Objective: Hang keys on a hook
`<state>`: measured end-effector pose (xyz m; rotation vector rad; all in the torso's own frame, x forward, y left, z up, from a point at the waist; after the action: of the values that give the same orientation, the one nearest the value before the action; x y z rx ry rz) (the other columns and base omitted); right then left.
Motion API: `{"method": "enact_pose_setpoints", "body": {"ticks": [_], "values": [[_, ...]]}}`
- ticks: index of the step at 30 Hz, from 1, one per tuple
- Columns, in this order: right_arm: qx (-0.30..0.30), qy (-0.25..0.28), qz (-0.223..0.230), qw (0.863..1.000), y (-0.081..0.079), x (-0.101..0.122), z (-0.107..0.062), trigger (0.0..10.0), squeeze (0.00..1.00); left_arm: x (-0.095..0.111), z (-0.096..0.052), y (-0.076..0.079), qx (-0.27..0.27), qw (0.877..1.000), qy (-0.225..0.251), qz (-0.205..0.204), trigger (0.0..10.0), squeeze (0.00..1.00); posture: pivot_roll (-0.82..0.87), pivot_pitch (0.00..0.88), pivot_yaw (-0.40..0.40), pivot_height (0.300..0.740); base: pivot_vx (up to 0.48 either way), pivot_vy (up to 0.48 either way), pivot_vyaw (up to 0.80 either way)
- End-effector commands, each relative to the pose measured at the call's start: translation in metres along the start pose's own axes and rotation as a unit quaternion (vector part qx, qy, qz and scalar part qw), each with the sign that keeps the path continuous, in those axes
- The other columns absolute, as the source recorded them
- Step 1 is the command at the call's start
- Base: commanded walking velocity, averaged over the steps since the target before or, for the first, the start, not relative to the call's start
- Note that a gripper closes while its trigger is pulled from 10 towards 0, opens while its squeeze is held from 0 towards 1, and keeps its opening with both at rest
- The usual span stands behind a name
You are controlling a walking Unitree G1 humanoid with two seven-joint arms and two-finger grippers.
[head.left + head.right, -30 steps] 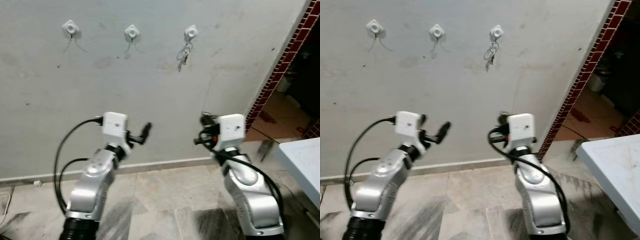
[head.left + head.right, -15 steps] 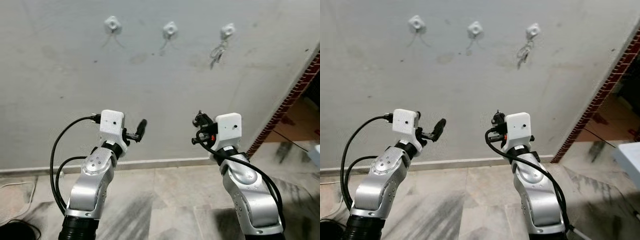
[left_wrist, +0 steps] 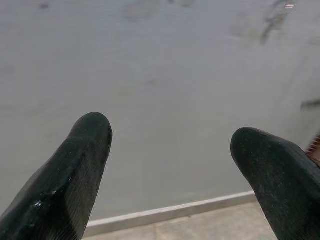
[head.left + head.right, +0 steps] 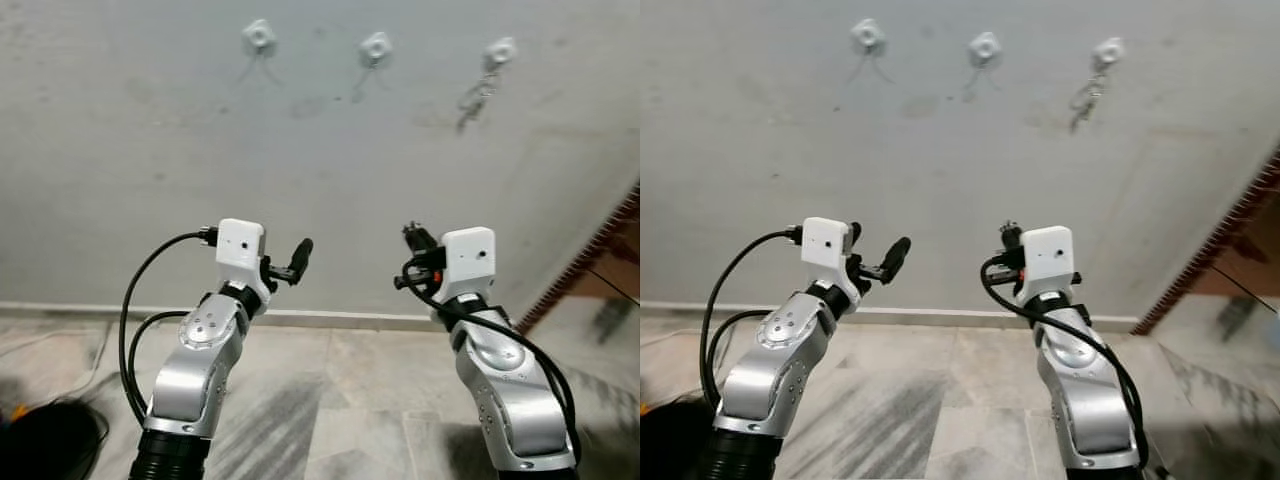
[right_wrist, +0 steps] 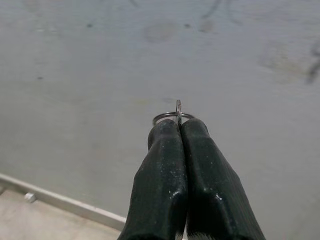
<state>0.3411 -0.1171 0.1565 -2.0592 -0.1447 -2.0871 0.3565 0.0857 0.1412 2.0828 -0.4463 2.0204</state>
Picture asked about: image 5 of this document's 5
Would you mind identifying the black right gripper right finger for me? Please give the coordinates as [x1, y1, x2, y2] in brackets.
[180, 118, 266, 240]

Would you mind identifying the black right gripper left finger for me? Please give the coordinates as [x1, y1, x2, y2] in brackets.
[119, 119, 189, 240]

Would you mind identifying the round metal key ring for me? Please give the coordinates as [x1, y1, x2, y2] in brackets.
[152, 112, 192, 126]

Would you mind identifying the silver metal key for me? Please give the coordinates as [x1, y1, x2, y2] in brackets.
[174, 99, 185, 126]

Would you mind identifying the white baseboard strip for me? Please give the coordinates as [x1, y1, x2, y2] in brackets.
[0, 172, 127, 232]

